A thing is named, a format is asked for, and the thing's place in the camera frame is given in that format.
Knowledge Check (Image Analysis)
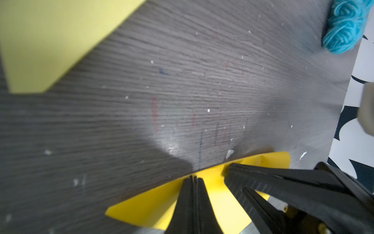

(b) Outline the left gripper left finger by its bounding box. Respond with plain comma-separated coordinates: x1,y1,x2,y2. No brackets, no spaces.
165,176,194,234

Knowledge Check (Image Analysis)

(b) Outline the turquoise yarn ball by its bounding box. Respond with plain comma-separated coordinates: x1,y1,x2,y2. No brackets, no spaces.
322,0,374,55

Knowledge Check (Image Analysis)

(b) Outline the dark yellow square paper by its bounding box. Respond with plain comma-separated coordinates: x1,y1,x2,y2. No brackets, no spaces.
105,152,291,234

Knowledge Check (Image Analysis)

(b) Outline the light yellow square paper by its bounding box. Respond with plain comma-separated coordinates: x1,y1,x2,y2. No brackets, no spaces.
1,1,142,94

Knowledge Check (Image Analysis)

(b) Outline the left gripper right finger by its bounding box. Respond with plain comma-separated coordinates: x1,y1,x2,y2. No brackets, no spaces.
194,176,223,234

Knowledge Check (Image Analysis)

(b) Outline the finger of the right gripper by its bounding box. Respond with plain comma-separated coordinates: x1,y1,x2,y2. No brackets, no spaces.
224,162,374,234

